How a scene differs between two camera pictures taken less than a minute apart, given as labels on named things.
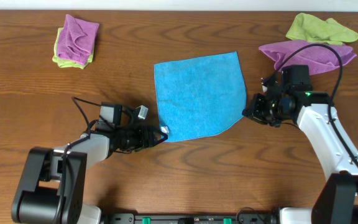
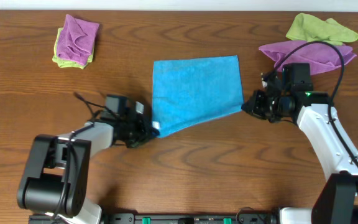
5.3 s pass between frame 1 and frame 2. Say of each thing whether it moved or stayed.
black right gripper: stayed
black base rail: stayed
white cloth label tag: moved
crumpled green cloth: stayed
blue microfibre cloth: moved
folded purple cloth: stayed
